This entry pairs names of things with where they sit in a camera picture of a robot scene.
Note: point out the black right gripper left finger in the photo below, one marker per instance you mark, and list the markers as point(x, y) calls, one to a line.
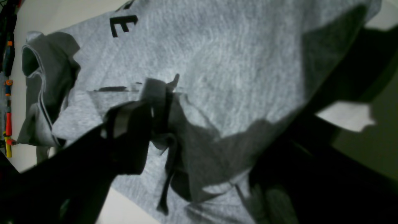
point(72, 186)

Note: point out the grey T-shirt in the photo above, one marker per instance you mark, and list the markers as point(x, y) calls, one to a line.
point(239, 71)

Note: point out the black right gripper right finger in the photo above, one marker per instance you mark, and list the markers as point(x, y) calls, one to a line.
point(324, 185)

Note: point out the red handled pliers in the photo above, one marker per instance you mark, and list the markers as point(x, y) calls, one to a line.
point(9, 142)

